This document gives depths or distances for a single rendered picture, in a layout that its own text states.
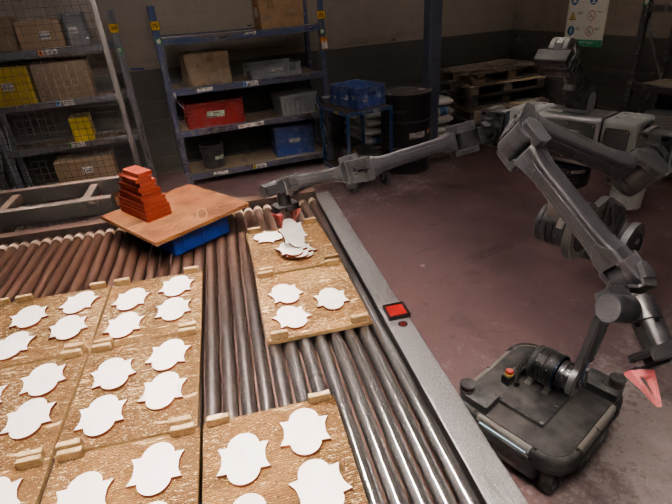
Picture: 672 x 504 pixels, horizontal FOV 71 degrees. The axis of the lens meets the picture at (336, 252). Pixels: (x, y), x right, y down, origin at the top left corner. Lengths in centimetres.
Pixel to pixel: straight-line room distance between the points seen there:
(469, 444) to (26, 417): 117
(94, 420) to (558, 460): 166
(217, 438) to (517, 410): 140
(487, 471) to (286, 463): 46
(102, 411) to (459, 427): 95
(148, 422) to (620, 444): 207
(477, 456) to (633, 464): 144
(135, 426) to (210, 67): 478
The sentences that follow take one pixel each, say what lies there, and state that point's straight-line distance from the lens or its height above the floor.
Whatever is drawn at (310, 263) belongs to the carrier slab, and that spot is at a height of 94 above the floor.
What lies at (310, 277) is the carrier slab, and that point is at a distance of 185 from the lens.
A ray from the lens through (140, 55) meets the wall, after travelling 630.
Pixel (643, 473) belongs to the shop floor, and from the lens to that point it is 261.
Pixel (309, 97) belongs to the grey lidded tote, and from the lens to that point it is 603.
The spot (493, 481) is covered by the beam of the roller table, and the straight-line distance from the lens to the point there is 123.
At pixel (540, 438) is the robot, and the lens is 225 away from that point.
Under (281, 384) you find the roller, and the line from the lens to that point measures 143.
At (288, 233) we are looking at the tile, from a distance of 201.
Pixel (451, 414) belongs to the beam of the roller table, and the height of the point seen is 91.
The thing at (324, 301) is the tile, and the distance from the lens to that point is 168.
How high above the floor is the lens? 190
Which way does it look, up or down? 29 degrees down
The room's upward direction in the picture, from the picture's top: 4 degrees counter-clockwise
